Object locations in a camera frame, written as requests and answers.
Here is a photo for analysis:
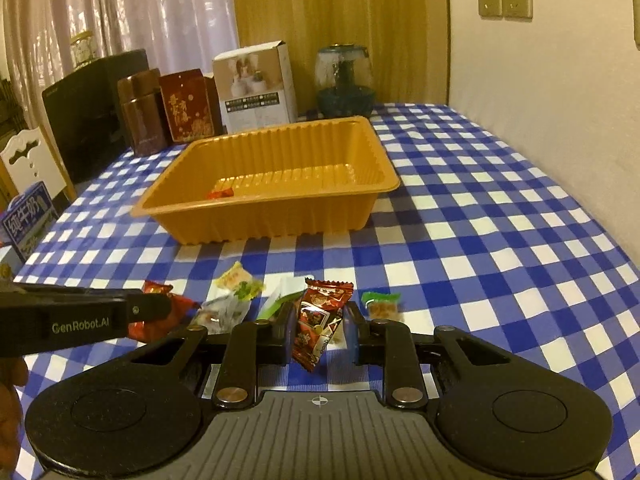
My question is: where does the person's left hand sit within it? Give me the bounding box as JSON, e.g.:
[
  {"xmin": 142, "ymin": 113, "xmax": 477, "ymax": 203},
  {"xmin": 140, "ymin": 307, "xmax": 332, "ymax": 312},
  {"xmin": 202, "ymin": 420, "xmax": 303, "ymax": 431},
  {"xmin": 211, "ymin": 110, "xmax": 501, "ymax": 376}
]
[{"xmin": 0, "ymin": 357, "xmax": 30, "ymax": 466}]

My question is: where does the blue checked tablecloth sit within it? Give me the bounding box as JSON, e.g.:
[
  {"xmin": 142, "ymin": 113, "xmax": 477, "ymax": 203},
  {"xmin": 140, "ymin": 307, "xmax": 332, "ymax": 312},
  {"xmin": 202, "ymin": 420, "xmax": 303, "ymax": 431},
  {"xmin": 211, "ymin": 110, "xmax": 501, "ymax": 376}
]
[{"xmin": 10, "ymin": 102, "xmax": 640, "ymax": 480}]

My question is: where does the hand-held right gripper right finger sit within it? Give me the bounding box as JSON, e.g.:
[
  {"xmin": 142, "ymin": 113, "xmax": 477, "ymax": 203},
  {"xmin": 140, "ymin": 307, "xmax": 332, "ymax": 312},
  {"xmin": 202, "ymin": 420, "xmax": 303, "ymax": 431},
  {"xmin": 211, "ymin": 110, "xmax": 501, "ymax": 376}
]
[{"xmin": 342, "ymin": 302, "xmax": 511, "ymax": 409}]

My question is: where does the blue milk carton box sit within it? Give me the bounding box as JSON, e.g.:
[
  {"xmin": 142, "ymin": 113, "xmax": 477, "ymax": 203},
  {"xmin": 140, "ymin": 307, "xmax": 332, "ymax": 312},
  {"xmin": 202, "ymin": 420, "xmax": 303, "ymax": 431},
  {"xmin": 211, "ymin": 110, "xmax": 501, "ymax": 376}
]
[{"xmin": 0, "ymin": 181, "xmax": 57, "ymax": 264}]

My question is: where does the dark red snack packet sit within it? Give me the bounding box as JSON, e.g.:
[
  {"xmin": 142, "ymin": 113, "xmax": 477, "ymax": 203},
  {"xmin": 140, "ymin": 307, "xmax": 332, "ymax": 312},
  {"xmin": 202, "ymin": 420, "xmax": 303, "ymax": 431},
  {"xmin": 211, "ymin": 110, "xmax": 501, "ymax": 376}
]
[{"xmin": 291, "ymin": 277, "xmax": 355, "ymax": 372}]

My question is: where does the orange plastic tray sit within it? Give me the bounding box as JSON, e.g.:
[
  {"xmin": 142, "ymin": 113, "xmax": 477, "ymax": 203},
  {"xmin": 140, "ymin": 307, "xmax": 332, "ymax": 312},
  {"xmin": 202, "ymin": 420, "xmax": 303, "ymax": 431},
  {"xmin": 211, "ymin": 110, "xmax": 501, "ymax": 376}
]
[{"xmin": 131, "ymin": 115, "xmax": 401, "ymax": 246}]

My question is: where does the black box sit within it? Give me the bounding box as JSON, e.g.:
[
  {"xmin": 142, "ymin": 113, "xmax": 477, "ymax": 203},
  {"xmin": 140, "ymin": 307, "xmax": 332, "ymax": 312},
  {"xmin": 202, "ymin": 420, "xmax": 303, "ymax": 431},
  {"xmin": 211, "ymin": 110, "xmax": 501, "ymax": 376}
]
[{"xmin": 41, "ymin": 49, "xmax": 151, "ymax": 186}]

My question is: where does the small lidded glass jar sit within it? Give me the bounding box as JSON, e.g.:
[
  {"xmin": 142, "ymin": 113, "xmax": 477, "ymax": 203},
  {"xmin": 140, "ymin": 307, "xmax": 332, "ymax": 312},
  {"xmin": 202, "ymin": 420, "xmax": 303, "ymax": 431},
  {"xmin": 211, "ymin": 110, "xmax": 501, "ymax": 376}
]
[{"xmin": 69, "ymin": 31, "xmax": 97, "ymax": 70}]

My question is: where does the red printed gift box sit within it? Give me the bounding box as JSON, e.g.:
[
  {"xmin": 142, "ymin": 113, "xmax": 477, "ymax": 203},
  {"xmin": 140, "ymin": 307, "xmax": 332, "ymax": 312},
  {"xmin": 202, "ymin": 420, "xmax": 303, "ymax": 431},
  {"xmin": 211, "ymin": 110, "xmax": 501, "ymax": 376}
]
[{"xmin": 159, "ymin": 68, "xmax": 223, "ymax": 144}]

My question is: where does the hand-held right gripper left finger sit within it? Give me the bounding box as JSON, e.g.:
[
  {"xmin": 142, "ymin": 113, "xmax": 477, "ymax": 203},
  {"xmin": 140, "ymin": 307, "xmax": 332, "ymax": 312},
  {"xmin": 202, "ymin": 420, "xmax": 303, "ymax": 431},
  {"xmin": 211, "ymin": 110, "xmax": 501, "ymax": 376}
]
[{"xmin": 129, "ymin": 302, "xmax": 297, "ymax": 410}]

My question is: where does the clear candy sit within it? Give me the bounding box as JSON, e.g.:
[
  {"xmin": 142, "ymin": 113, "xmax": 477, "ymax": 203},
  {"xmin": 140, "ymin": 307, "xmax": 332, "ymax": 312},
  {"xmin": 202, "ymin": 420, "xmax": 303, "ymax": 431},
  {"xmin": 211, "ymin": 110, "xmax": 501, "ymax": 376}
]
[{"xmin": 194, "ymin": 294, "xmax": 249, "ymax": 335}]

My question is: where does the white cardboard box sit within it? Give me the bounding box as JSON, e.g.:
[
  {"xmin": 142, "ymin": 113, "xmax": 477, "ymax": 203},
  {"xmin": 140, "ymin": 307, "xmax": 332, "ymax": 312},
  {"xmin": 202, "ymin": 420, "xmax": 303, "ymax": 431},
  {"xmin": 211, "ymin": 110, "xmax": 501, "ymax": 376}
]
[{"xmin": 212, "ymin": 40, "xmax": 299, "ymax": 135}]

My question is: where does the white chair back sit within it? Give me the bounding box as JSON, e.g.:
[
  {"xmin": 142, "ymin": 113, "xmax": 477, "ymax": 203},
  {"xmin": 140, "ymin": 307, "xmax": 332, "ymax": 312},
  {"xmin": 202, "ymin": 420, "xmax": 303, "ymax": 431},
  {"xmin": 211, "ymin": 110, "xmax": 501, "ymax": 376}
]
[{"xmin": 0, "ymin": 126, "xmax": 69, "ymax": 201}]

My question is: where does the brown canister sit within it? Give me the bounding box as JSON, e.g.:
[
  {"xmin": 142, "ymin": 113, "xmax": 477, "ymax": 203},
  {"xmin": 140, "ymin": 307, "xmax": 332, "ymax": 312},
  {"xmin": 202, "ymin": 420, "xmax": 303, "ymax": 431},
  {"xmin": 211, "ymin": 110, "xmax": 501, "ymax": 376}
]
[{"xmin": 117, "ymin": 70, "xmax": 171, "ymax": 157}]

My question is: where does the pale sheer curtain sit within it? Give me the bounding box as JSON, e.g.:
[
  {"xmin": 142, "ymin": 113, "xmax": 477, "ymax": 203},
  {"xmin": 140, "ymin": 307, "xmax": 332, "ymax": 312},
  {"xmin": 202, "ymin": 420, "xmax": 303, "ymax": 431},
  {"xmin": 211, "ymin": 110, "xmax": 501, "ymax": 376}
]
[{"xmin": 0, "ymin": 0, "xmax": 240, "ymax": 126}]

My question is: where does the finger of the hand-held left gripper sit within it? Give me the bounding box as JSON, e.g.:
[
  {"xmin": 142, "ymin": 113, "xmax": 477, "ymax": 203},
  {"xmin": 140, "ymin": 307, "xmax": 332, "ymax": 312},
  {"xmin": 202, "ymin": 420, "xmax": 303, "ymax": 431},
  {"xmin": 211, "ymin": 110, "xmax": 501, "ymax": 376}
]
[{"xmin": 125, "ymin": 291, "xmax": 174, "ymax": 324}]

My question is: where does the long green and white packet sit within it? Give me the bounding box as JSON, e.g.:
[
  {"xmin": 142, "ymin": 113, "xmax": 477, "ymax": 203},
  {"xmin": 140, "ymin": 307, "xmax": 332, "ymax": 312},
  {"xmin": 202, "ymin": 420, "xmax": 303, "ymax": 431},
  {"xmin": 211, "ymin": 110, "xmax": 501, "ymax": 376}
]
[{"xmin": 257, "ymin": 279, "xmax": 307, "ymax": 322}]

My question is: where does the yellow and green candy packet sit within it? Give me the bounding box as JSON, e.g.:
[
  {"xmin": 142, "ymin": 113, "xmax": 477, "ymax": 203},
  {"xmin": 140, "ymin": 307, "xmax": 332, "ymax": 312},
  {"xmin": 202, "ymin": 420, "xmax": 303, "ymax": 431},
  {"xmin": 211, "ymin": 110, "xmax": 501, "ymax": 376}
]
[{"xmin": 219, "ymin": 262, "xmax": 265, "ymax": 302}]

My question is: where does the bright red snack packet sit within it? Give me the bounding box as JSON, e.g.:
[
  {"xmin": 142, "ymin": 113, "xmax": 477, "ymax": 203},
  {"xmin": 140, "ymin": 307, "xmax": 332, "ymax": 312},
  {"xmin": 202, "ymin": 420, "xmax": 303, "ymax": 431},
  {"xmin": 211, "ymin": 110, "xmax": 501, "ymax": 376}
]
[{"xmin": 128, "ymin": 280, "xmax": 202, "ymax": 342}]

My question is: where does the green and orange snack packet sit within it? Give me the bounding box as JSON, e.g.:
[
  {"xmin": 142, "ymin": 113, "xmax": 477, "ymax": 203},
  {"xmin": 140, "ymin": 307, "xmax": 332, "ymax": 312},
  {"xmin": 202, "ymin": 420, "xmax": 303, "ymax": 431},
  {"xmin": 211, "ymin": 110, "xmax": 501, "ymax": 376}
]
[{"xmin": 361, "ymin": 291, "xmax": 404, "ymax": 322}]

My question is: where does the glass jar with teal base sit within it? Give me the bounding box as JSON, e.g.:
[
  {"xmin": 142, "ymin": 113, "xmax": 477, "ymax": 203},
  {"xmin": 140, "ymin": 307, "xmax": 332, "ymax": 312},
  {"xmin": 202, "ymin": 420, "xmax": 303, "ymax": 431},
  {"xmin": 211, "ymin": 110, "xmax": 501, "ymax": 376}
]
[{"xmin": 314, "ymin": 44, "xmax": 376, "ymax": 119}]

